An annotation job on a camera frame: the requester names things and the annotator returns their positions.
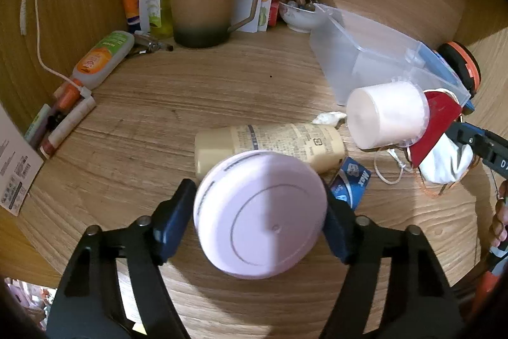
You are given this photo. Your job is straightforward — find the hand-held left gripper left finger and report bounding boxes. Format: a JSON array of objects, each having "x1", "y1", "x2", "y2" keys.
[{"x1": 47, "y1": 178, "x2": 198, "y2": 339}]

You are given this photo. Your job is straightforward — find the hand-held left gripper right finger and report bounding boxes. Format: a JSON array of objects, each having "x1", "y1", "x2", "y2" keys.
[{"x1": 319, "y1": 184, "x2": 465, "y2": 339}]

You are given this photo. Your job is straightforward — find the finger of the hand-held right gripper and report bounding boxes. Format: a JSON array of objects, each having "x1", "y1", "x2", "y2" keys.
[{"x1": 446, "y1": 120, "x2": 508, "y2": 179}]

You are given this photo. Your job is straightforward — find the white face mask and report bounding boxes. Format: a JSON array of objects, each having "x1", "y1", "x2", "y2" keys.
[{"x1": 375, "y1": 132, "x2": 475, "y2": 185}]

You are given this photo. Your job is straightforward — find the red pouch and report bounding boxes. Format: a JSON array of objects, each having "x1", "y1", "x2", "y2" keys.
[{"x1": 409, "y1": 92, "x2": 463, "y2": 168}]

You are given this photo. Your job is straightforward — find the pink round jar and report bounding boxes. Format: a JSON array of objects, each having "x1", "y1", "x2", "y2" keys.
[{"x1": 193, "y1": 150, "x2": 329, "y2": 280}]

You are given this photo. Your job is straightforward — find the white cylindrical container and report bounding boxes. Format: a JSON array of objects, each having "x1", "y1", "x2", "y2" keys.
[{"x1": 346, "y1": 82, "x2": 431, "y2": 150}]

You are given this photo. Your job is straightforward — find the cream lotion bottle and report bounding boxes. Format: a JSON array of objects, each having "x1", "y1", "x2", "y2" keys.
[{"x1": 194, "y1": 123, "x2": 348, "y2": 183}]

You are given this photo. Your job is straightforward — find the clear plastic bin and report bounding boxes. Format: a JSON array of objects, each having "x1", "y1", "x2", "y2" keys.
[{"x1": 310, "y1": 3, "x2": 472, "y2": 107}]

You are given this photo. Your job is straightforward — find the wooden desktop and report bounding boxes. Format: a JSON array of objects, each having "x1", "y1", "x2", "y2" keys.
[{"x1": 0, "y1": 21, "x2": 508, "y2": 339}]

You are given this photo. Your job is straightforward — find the person's right hand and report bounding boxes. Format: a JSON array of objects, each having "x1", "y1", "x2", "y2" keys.
[{"x1": 490, "y1": 180, "x2": 508, "y2": 249}]

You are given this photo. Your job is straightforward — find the blue snack packet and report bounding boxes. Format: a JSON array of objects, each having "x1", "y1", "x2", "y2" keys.
[{"x1": 329, "y1": 156, "x2": 371, "y2": 210}]

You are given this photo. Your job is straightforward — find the orange and black round case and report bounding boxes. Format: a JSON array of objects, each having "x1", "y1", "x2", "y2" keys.
[{"x1": 437, "y1": 41, "x2": 482, "y2": 97}]

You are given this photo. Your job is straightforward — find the blue patterned pouch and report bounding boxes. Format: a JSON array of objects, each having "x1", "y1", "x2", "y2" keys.
[{"x1": 417, "y1": 43, "x2": 475, "y2": 114}]

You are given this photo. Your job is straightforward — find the crumpled white tissue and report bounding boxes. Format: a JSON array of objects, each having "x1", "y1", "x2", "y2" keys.
[{"x1": 311, "y1": 112, "x2": 348, "y2": 125}]

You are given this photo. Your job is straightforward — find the white and pink stick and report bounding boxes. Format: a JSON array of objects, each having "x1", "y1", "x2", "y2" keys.
[{"x1": 40, "y1": 98, "x2": 97, "y2": 159}]

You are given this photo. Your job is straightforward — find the white printed card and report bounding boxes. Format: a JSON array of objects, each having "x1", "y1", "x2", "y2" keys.
[{"x1": 0, "y1": 105, "x2": 44, "y2": 216}]

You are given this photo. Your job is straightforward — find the green and orange tube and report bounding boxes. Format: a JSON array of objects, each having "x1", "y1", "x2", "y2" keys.
[{"x1": 71, "y1": 30, "x2": 136, "y2": 90}]

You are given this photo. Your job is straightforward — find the dark metal tool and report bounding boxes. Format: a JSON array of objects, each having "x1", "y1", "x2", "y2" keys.
[{"x1": 133, "y1": 31, "x2": 174, "y2": 56}]

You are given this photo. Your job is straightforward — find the white bowl of beads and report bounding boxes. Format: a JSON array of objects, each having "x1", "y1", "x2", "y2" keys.
[{"x1": 278, "y1": 0, "x2": 330, "y2": 33}]

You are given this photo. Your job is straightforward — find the brown ceramic mug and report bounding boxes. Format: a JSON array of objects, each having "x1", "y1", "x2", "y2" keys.
[{"x1": 169, "y1": 0, "x2": 260, "y2": 49}]

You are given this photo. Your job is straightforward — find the fruit printed box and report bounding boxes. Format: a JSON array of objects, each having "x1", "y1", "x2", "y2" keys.
[{"x1": 258, "y1": 0, "x2": 276, "y2": 32}]

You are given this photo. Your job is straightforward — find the white cable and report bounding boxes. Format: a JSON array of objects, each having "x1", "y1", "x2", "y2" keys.
[{"x1": 20, "y1": 0, "x2": 94, "y2": 99}]

